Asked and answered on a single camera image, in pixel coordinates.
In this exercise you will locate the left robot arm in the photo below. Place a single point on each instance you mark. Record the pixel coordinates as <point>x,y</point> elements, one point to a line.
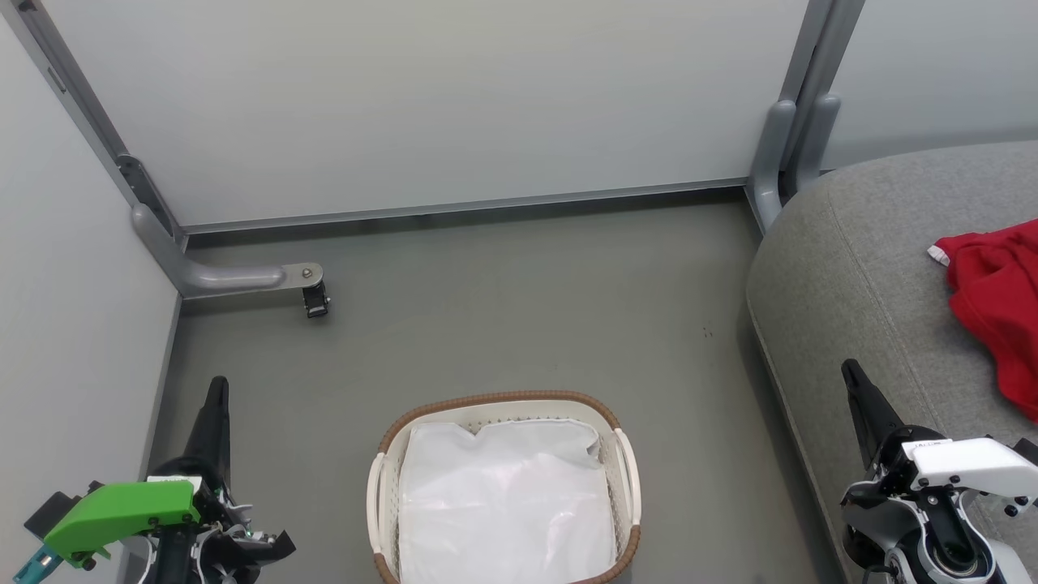
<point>174,564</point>

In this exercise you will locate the grey tubular partition leg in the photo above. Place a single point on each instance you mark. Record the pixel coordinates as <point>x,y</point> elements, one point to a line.
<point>219,280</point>

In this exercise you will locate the green wrist camera housing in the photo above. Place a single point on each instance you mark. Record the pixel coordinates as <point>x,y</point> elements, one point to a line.
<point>122,511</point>

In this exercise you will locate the black caster wheel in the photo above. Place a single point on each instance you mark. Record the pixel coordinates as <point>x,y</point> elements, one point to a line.
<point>315,302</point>

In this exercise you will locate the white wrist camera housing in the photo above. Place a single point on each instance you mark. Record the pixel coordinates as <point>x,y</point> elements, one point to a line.
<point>973,462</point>

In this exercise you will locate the white cloth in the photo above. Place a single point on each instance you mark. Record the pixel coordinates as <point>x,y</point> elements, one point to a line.
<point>503,503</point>

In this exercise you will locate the grey partition post with feet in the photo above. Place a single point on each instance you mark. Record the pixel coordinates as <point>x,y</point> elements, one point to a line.
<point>766,162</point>

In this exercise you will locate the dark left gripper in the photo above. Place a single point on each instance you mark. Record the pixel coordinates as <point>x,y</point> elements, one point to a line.
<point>223,527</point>

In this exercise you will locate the grey hinged partition frame post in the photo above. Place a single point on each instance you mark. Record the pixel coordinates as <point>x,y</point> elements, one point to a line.
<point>146,191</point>

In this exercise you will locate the grey fabric sofa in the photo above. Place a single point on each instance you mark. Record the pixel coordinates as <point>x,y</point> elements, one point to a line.
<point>851,268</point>

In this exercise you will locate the white laundry basket brown rim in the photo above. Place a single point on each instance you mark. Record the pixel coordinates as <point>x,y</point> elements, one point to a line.
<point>628,487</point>

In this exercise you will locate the red sports jersey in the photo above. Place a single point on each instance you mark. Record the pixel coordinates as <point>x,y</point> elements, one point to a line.
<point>997,300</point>

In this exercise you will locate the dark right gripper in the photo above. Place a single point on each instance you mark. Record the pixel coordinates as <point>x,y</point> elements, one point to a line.
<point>896,478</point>

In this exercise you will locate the aluminium partition bottom rail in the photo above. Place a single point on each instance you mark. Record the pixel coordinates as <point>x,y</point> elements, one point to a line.
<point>462,205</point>

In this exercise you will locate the teal connector piece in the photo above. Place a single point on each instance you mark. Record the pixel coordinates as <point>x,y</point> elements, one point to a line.
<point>32,564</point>

